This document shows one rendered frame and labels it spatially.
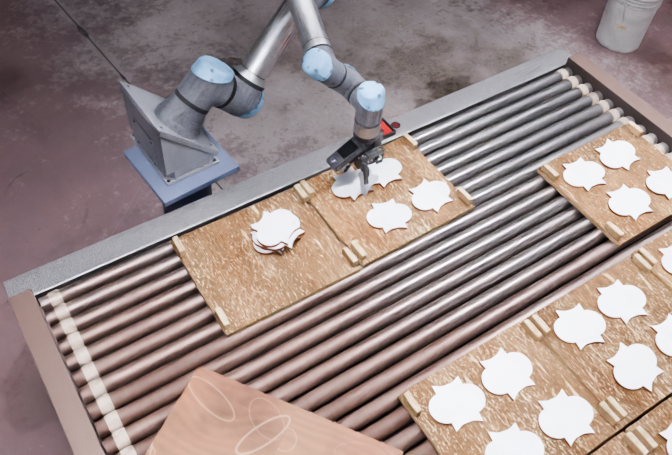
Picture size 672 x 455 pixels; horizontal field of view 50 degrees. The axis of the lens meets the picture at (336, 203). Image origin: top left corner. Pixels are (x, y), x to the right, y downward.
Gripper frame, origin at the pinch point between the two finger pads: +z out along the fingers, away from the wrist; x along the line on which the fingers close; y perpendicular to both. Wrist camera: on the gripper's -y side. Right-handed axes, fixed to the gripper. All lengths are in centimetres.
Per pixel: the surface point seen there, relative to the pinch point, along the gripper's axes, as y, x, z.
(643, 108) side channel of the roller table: 105, -24, -4
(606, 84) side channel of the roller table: 103, -8, -4
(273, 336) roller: -46, -30, 6
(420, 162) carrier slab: 24.2, -2.7, 0.5
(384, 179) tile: 9.4, -3.4, 0.0
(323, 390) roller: -43, -50, 6
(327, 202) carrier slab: -9.8, -1.2, 2.0
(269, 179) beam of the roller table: -18.7, 17.3, 4.3
